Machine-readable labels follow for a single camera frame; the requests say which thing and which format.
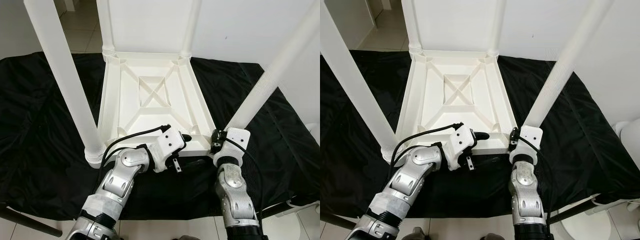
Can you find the white plastic children table top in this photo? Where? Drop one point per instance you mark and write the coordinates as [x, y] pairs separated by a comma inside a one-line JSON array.
[[425, 95], [120, 95]]

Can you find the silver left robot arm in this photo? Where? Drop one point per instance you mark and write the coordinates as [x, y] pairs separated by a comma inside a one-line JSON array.
[[415, 175], [122, 180]]

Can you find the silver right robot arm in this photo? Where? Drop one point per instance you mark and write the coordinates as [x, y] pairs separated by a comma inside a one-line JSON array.
[[232, 190], [525, 190]]

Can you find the black cloth table cover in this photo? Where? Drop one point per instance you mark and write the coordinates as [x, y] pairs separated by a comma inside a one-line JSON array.
[[40, 125], [590, 150]]

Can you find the grey robot right leg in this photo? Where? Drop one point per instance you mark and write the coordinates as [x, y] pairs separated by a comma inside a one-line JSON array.
[[189, 238], [492, 238]]

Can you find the grey robot leg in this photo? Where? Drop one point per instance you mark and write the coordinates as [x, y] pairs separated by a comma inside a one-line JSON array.
[[189, 238], [492, 238], [416, 234]]

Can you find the grey robot left leg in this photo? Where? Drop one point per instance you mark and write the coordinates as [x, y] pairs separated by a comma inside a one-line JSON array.
[[416, 234]]

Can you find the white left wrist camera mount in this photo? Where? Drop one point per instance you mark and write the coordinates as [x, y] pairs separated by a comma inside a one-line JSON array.
[[460, 140], [167, 142]]

